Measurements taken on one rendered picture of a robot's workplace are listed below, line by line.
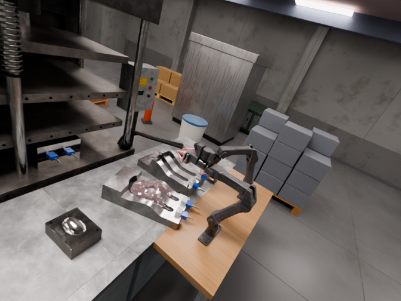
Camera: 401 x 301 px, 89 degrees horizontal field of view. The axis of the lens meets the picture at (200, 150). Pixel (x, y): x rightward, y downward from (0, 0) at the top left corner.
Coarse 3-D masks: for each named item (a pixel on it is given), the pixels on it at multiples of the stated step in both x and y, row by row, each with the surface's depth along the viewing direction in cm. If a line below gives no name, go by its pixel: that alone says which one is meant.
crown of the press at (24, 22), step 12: (24, 0) 104; (36, 0) 109; (96, 0) 103; (108, 0) 108; (120, 0) 113; (132, 0) 119; (144, 0) 125; (156, 0) 132; (24, 12) 110; (36, 12) 111; (132, 12) 123; (144, 12) 129; (156, 12) 137; (24, 24) 112
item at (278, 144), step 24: (264, 120) 336; (264, 144) 307; (288, 144) 290; (312, 144) 313; (336, 144) 298; (240, 168) 336; (264, 168) 317; (288, 168) 300; (312, 168) 284; (288, 192) 309; (312, 192) 293
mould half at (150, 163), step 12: (144, 156) 168; (156, 156) 174; (168, 156) 166; (144, 168) 162; (156, 168) 156; (192, 168) 170; (168, 180) 153; (180, 180) 151; (204, 180) 168; (192, 192) 155
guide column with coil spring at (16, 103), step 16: (0, 0) 81; (16, 32) 88; (16, 48) 91; (16, 64) 93; (16, 80) 96; (16, 96) 99; (16, 112) 102; (16, 128) 106; (16, 144) 110; (16, 160) 114
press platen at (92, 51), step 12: (36, 24) 148; (0, 36) 91; (24, 36) 105; (36, 36) 114; (48, 36) 124; (60, 36) 137; (72, 36) 152; (24, 48) 99; (36, 48) 103; (48, 48) 107; (60, 48) 112; (72, 48) 117; (84, 48) 127; (96, 48) 140; (108, 48) 155; (108, 60) 139; (120, 60) 146
